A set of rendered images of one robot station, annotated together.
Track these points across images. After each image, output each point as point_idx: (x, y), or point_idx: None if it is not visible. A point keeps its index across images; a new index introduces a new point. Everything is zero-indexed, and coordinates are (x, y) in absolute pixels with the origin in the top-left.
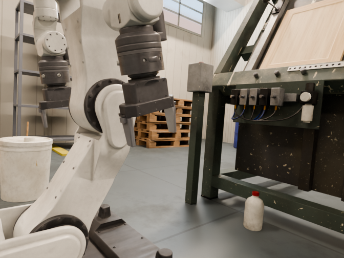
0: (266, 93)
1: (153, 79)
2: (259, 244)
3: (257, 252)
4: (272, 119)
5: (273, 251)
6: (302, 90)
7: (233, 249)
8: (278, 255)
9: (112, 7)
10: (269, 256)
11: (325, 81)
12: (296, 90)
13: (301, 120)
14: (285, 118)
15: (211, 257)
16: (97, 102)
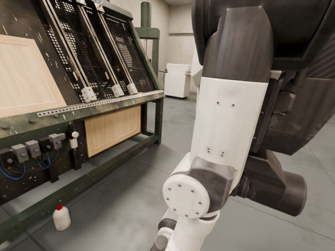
0: (49, 142)
1: None
2: (88, 221)
3: (96, 222)
4: (44, 156)
5: (95, 214)
6: (61, 129)
7: (94, 235)
8: (98, 213)
9: None
10: (100, 217)
11: (73, 120)
12: (57, 130)
13: (66, 147)
14: (67, 152)
15: (105, 247)
16: None
